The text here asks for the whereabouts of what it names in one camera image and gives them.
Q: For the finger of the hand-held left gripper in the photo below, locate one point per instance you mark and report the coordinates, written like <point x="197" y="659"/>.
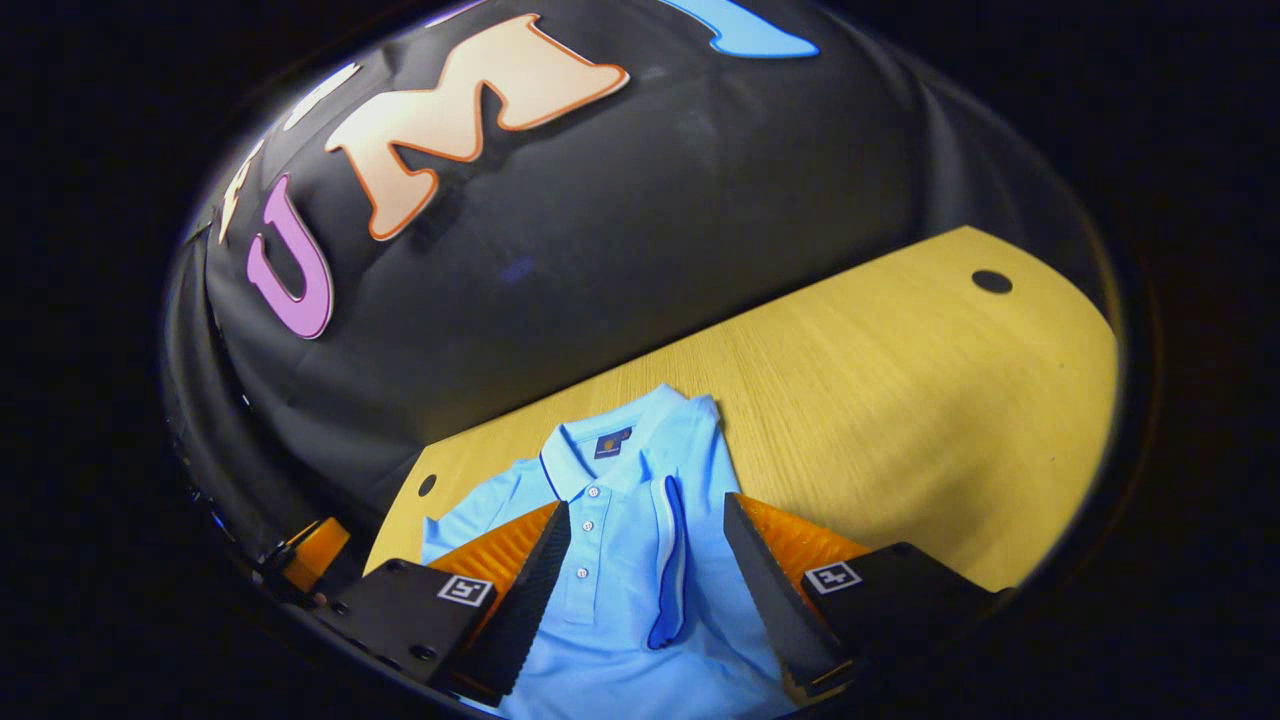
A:
<point x="318" y="552"/>

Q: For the black backdrop cloth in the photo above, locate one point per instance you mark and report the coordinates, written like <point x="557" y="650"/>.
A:
<point x="600" y="250"/>

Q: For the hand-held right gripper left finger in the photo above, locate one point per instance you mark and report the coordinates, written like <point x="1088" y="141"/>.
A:
<point x="525" y="600"/>

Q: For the light blue T-shirt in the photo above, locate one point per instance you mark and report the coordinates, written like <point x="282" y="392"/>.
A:
<point x="620" y="640"/>

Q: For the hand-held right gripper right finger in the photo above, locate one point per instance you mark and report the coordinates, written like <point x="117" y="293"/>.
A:
<point x="775" y="600"/>

